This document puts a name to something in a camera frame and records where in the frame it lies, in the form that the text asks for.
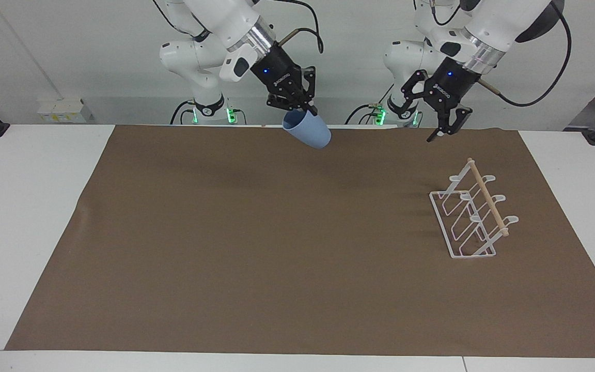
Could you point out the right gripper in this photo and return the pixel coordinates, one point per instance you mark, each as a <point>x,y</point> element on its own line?
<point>277,70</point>

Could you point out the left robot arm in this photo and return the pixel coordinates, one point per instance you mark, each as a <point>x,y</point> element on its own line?
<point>499,26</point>

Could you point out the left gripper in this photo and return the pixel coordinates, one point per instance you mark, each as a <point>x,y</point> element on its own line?
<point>450,85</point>

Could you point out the blue cup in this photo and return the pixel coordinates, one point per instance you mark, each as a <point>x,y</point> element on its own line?
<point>310,132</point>

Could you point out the white wall socket box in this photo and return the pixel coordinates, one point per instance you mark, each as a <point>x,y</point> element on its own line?
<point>62,111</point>

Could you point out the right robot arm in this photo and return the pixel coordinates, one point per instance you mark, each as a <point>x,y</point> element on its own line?
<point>202,57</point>

